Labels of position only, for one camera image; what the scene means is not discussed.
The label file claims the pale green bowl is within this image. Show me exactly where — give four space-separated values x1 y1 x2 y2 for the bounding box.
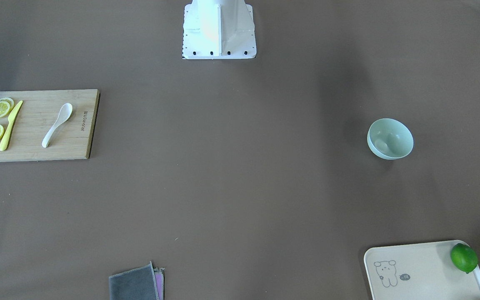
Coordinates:
366 118 415 160

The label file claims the white ceramic spoon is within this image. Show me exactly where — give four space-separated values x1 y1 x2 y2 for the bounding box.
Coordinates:
41 103 73 148

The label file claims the grey folded cloth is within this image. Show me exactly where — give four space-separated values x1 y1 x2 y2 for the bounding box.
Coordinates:
109 262 165 300

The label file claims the cream plastic tray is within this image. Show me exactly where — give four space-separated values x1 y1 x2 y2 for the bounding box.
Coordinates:
363 240 480 300

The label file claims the yellow plastic knife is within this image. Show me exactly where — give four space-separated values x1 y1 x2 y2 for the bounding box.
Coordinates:
0 100 23 151

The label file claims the lemon slice near knife tip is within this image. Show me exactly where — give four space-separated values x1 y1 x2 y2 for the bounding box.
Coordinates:
0 97 15 118

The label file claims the green lime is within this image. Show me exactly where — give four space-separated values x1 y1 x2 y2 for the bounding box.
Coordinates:
450 243 479 274

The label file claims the white camera post with base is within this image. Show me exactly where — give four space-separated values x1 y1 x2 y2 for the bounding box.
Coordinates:
182 0 257 60

